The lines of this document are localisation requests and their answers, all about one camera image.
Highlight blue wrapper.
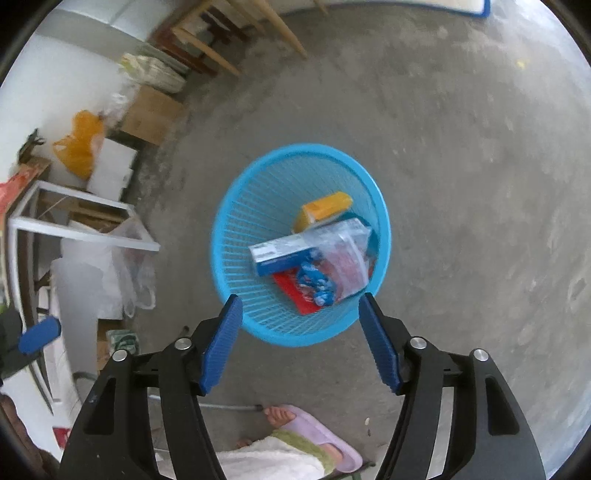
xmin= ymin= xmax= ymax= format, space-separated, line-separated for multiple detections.
xmin=298 ymin=261 xmax=335 ymax=305

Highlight grey metal rod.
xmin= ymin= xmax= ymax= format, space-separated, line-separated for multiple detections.
xmin=148 ymin=394 xmax=264 ymax=414

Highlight blue plastic mesh basket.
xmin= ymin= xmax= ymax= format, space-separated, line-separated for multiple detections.
xmin=211 ymin=143 xmax=392 ymax=348

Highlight white plastic bags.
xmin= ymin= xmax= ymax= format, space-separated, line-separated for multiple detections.
xmin=117 ymin=53 xmax=190 ymax=95

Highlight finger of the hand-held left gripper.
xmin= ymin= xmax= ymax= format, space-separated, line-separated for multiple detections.
xmin=0 ymin=316 xmax=62 ymax=376

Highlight brown cardboard box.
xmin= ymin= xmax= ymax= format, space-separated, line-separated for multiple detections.
xmin=119 ymin=85 xmax=186 ymax=146

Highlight person's foot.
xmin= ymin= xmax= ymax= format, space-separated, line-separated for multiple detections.
xmin=265 ymin=406 xmax=296 ymax=428

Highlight yellow plastic bag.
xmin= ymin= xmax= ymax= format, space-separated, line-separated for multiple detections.
xmin=52 ymin=110 xmax=106 ymax=181

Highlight small clear plastic bag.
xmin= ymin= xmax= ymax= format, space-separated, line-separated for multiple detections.
xmin=316 ymin=225 xmax=374 ymax=303

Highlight orange white carton box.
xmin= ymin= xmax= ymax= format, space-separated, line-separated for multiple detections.
xmin=292 ymin=191 xmax=354 ymax=234

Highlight dark wooden stool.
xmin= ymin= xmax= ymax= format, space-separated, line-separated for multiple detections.
xmin=148 ymin=25 xmax=218 ymax=77

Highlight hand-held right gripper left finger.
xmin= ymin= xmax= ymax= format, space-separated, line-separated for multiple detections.
xmin=58 ymin=294 xmax=244 ymax=480

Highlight person's left forearm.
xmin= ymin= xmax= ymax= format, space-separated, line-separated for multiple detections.
xmin=0 ymin=394 xmax=61 ymax=469

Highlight white table with wooden top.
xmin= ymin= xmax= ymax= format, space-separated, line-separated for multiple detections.
xmin=0 ymin=157 xmax=161 ymax=333

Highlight blue white toothpaste box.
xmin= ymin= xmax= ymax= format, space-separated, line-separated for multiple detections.
xmin=249 ymin=217 xmax=372 ymax=278

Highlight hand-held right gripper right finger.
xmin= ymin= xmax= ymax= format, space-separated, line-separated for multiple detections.
xmin=358 ymin=293 xmax=548 ymax=480

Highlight light wooden chair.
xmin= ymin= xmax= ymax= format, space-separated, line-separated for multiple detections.
xmin=171 ymin=0 xmax=329 ymax=77

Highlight red snack packet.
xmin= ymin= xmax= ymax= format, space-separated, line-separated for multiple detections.
xmin=272 ymin=270 xmax=352 ymax=317

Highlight white foam box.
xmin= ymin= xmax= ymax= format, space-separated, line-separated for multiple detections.
xmin=87 ymin=137 xmax=139 ymax=199

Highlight clear plastic bag with handles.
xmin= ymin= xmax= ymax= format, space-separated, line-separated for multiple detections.
xmin=111 ymin=219 xmax=158 ymax=319

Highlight purple slipper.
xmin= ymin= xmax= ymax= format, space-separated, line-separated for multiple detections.
xmin=263 ymin=405 xmax=364 ymax=472

